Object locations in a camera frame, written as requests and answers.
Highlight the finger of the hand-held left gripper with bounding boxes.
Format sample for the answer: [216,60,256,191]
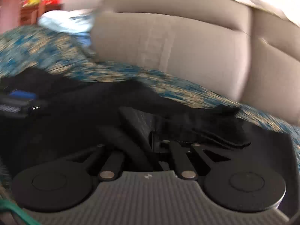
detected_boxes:
[5,87,38,101]

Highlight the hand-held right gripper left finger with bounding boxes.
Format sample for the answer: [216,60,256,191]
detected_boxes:
[67,144,125,181]

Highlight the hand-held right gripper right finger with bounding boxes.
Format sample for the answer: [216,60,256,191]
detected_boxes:
[162,140,219,181]

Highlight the black pants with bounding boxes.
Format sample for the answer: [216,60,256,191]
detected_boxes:
[0,67,294,193]

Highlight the teal paisley blanket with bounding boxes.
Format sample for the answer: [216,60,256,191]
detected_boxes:
[0,25,300,150]

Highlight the reddish wooden nightstand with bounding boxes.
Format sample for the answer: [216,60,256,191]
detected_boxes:
[19,2,64,26]

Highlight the light blue clothes pile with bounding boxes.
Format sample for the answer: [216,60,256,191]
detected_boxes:
[37,9,96,43]

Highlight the beige leather headboard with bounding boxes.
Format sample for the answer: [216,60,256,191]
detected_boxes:
[90,0,300,127]

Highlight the white cloth headboard cover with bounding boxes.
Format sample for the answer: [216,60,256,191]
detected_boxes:
[101,0,300,26]

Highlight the green cable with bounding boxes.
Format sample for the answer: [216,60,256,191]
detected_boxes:
[0,199,40,225]

